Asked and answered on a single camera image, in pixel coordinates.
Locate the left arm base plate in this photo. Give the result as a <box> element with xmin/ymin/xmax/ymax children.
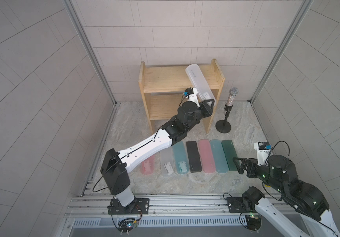
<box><xmin>107</xmin><ymin>198</ymin><xmax>150</xmax><ymax>215</ymax></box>

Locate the blue-grey pencil case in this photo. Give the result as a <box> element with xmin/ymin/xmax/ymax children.
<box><xmin>210</xmin><ymin>139</ymin><xmax>229</xmax><ymax>173</ymax></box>

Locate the black pencil case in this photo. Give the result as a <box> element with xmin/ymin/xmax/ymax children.
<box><xmin>186</xmin><ymin>141</ymin><xmax>202</xmax><ymax>173</ymax></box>

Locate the circuit board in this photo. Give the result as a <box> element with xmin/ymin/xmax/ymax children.
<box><xmin>118</xmin><ymin>218</ymin><xmax>138</xmax><ymax>235</ymax></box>
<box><xmin>245</xmin><ymin>214</ymin><xmax>262</xmax><ymax>232</ymax></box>

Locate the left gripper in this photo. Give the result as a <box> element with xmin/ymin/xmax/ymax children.
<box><xmin>180</xmin><ymin>97</ymin><xmax>212</xmax><ymax>131</ymax></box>

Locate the light teal pencil case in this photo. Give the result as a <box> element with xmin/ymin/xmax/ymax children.
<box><xmin>172</xmin><ymin>141</ymin><xmax>189</xmax><ymax>174</ymax></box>

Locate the pink pencil case shelf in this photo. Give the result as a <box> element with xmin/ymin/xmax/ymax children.
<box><xmin>198</xmin><ymin>139</ymin><xmax>216</xmax><ymax>173</ymax></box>
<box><xmin>140</xmin><ymin>155</ymin><xmax>155</xmax><ymax>175</ymax></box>

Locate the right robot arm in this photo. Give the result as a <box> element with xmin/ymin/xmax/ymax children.
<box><xmin>233</xmin><ymin>155</ymin><xmax>340</xmax><ymax>237</ymax></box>

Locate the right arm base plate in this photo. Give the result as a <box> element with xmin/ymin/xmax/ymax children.
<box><xmin>226</xmin><ymin>197</ymin><xmax>255</xmax><ymax>213</ymax></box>

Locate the wooden two-tier shelf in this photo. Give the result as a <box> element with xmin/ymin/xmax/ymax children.
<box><xmin>138</xmin><ymin>59</ymin><xmax>225</xmax><ymax>133</ymax></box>

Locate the dark green pencil case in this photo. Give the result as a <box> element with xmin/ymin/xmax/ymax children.
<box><xmin>221</xmin><ymin>140</ymin><xmax>238</xmax><ymax>171</ymax></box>

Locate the white translucent pencil case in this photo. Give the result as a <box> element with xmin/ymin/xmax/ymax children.
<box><xmin>160</xmin><ymin>147</ymin><xmax>176</xmax><ymax>177</ymax></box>

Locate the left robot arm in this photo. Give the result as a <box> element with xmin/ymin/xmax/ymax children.
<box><xmin>100</xmin><ymin>99</ymin><xmax>215</xmax><ymax>209</ymax></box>

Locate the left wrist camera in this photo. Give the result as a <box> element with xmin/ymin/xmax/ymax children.
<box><xmin>180</xmin><ymin>87</ymin><xmax>199</xmax><ymax>107</ymax></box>

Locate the left circuit board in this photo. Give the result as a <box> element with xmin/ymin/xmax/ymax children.
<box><xmin>118</xmin><ymin>218</ymin><xmax>138</xmax><ymax>235</ymax></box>

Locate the frosted white pencil case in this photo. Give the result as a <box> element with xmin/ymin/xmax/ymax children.
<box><xmin>185</xmin><ymin>64</ymin><xmax>216</xmax><ymax>102</ymax></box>

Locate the aluminium mounting rail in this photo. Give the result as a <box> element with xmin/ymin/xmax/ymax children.
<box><xmin>64</xmin><ymin>194</ymin><xmax>257</xmax><ymax>218</ymax></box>

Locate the right circuit board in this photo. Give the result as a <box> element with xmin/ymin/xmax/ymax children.
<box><xmin>245</xmin><ymin>214</ymin><xmax>262</xmax><ymax>232</ymax></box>

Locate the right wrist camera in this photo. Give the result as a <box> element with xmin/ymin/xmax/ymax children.
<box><xmin>254</xmin><ymin>142</ymin><xmax>271</xmax><ymax>166</ymax></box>

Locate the pink pencil case top shelf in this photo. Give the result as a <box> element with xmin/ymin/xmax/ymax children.
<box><xmin>140</xmin><ymin>155</ymin><xmax>155</xmax><ymax>175</ymax></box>

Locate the glitter microphone on stand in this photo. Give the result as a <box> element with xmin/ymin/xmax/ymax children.
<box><xmin>215</xmin><ymin>87</ymin><xmax>239</xmax><ymax>133</ymax></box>

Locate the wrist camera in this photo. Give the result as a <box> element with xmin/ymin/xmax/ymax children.
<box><xmin>254</xmin><ymin>142</ymin><xmax>271</xmax><ymax>166</ymax></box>
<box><xmin>180</xmin><ymin>87</ymin><xmax>199</xmax><ymax>107</ymax></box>

